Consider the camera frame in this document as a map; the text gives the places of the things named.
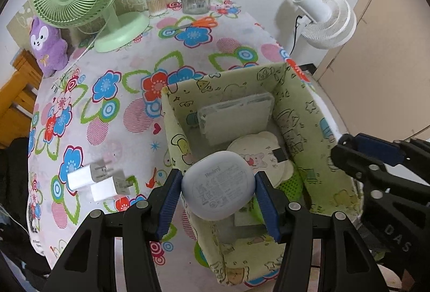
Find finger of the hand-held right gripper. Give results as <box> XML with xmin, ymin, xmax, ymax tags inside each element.
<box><xmin>331</xmin><ymin>143</ymin><xmax>430</xmax><ymax>203</ymax></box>
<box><xmin>338</xmin><ymin>132</ymin><xmax>430</xmax><ymax>172</ymax></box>

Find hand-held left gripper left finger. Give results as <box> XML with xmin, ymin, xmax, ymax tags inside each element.
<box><xmin>42</xmin><ymin>169</ymin><xmax>184</xmax><ymax>292</ymax></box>

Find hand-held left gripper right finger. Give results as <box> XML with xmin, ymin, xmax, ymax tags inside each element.
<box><xmin>254</xmin><ymin>171</ymin><xmax>393</xmax><ymax>292</ymax></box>

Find small green plastic basket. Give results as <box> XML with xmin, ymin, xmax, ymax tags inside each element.
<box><xmin>250</xmin><ymin>171</ymin><xmax>303</xmax><ymax>222</ymax></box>

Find white earbuds case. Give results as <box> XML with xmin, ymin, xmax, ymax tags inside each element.
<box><xmin>181</xmin><ymin>150</ymin><xmax>257</xmax><ymax>221</ymax></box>

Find cream bear shaped compact mirror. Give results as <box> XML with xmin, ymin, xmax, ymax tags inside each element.
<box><xmin>226</xmin><ymin>131</ymin><xmax>294</xmax><ymax>185</ymax></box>

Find cartoon print fabric storage box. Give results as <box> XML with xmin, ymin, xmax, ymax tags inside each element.
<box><xmin>161</xmin><ymin>59</ymin><xmax>365</xmax><ymax>289</ymax></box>

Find clear plastic tissue pack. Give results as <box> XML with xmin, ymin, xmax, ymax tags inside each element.
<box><xmin>197</xmin><ymin>92</ymin><xmax>273</xmax><ymax>146</ymax></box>

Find white charger plug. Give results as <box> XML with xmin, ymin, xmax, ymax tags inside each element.
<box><xmin>90</xmin><ymin>174</ymin><xmax>132</xmax><ymax>203</ymax></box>
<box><xmin>67</xmin><ymin>159</ymin><xmax>116</xmax><ymax>193</ymax></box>

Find floral tablecloth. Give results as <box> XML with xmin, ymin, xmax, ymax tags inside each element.
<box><xmin>27</xmin><ymin>0</ymin><xmax>350</xmax><ymax>292</ymax></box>

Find beige door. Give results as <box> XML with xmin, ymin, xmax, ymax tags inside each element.
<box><xmin>316</xmin><ymin>0</ymin><xmax>430</xmax><ymax>131</ymax></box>

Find dark clothing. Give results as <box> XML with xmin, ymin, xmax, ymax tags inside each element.
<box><xmin>0</xmin><ymin>138</ymin><xmax>51</xmax><ymax>292</ymax></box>

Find white standing fan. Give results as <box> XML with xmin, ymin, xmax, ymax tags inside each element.
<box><xmin>287</xmin><ymin>0</ymin><xmax>357</xmax><ymax>57</ymax></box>

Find wooden furniture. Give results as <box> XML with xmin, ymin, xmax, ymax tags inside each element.
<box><xmin>0</xmin><ymin>48</ymin><xmax>44</xmax><ymax>148</ymax></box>

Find purple plush toy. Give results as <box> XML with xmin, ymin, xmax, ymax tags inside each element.
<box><xmin>28</xmin><ymin>17</ymin><xmax>69</xmax><ymax>78</ymax></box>

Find clear cotton swab container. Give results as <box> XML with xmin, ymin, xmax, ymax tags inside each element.
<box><xmin>145</xmin><ymin>0</ymin><xmax>169</xmax><ymax>17</ymax></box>

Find black fan cable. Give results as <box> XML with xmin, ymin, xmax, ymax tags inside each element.
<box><xmin>289</xmin><ymin>15</ymin><xmax>301</xmax><ymax>56</ymax></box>

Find white fan cable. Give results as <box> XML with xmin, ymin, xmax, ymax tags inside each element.
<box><xmin>55</xmin><ymin>40</ymin><xmax>98</xmax><ymax>91</ymax></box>

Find orange handled scissors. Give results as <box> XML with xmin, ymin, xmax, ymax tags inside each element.
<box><xmin>167</xmin><ymin>17</ymin><xmax>219</xmax><ymax>33</ymax></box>

